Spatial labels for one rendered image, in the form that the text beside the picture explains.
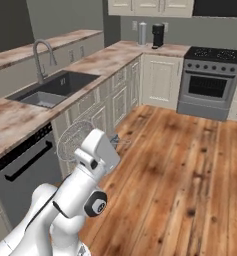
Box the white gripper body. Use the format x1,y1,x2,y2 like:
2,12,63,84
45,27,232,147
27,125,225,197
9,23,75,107
80,128,121,173

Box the cream drawer front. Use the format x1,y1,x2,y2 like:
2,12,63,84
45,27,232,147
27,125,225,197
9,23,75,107
76,89,99,115
111,65,128,90

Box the dark grey sink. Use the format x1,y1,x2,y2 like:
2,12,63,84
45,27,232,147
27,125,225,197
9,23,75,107
5,70,101,110

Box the cream narrow cupboard door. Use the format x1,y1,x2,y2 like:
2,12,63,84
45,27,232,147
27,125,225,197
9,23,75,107
129,58,142,111

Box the grey dishwasher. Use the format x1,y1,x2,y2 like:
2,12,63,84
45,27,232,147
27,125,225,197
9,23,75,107
0,122,63,232

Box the cream corner cupboard door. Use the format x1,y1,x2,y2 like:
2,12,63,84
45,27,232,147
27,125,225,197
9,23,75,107
141,53,185,111

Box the silver curved tap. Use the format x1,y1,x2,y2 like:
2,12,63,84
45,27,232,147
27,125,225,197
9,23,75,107
32,38,58,85

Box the silver cylindrical canister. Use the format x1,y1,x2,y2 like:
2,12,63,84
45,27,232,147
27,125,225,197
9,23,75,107
137,21,149,47

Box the grey oven with black hob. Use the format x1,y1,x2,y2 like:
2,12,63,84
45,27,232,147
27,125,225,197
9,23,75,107
176,45,237,122

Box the black coffee machine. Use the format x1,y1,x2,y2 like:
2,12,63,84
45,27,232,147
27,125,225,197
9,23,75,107
151,22,166,50

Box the black microwave oven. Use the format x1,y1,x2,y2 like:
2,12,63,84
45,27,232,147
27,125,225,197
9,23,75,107
192,0,237,20

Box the wire mesh tea strainer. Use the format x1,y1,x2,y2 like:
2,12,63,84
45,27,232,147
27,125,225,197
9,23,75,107
55,119,132,165

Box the black dishwasher handle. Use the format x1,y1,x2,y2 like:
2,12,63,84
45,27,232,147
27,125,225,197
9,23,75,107
4,140,55,183

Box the cream wall cupboards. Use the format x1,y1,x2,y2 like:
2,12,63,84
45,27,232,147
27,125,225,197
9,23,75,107
107,0,195,19

